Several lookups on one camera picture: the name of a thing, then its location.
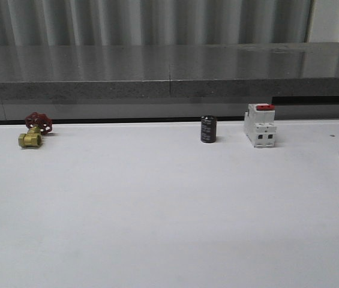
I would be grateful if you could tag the white circuit breaker red switch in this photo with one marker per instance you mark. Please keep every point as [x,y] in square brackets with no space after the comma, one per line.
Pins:
[259,125]

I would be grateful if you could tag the grey pleated curtain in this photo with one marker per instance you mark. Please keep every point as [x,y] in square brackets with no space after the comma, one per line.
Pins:
[54,23]

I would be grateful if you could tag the grey stone counter ledge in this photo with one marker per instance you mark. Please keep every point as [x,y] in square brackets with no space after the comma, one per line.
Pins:
[147,83]

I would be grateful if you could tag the brass valve red handwheel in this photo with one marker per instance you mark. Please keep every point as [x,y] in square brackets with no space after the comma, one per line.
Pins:
[38,124]

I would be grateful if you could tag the black cylindrical capacitor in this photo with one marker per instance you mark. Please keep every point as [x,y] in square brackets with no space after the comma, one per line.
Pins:
[208,133]

